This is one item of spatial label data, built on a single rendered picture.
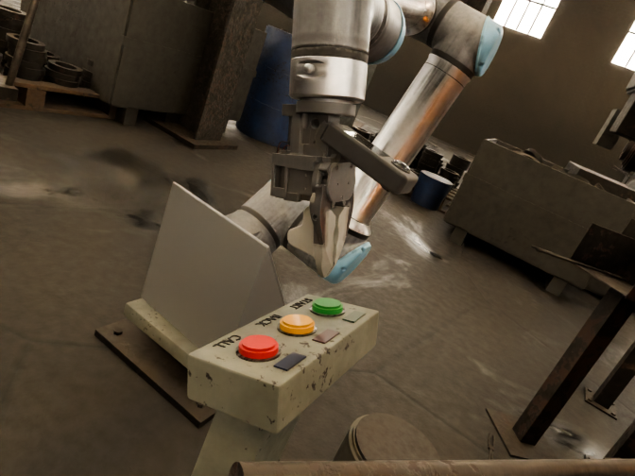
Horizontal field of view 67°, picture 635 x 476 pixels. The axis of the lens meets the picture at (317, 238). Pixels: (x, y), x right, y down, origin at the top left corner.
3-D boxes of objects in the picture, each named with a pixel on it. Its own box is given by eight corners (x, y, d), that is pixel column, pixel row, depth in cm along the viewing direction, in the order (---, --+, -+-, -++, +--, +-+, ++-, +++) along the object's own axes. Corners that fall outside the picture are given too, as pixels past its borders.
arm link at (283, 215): (240, 224, 139) (281, 187, 146) (284, 260, 135) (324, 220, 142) (236, 195, 125) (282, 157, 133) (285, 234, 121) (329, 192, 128)
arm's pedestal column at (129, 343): (94, 334, 128) (99, 311, 126) (198, 297, 163) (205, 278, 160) (197, 429, 114) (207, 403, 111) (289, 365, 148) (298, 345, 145)
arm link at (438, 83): (301, 247, 141) (458, 9, 119) (348, 284, 136) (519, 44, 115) (278, 254, 126) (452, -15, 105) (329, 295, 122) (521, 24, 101)
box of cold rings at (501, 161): (569, 274, 391) (626, 187, 364) (574, 305, 318) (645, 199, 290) (454, 216, 423) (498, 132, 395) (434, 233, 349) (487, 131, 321)
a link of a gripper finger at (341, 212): (304, 264, 66) (308, 198, 64) (343, 273, 63) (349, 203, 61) (292, 269, 63) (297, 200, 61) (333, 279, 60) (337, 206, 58)
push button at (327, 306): (347, 314, 62) (348, 301, 62) (334, 324, 59) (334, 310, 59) (320, 307, 64) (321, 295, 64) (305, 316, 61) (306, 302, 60)
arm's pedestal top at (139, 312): (122, 314, 128) (125, 302, 126) (205, 286, 155) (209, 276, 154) (207, 386, 116) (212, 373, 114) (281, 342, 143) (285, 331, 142)
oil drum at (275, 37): (308, 150, 445) (345, 55, 414) (272, 149, 394) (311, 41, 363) (260, 125, 467) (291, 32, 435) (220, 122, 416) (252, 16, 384)
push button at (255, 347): (285, 356, 50) (286, 340, 49) (263, 371, 46) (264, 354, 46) (253, 346, 51) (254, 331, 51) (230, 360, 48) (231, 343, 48)
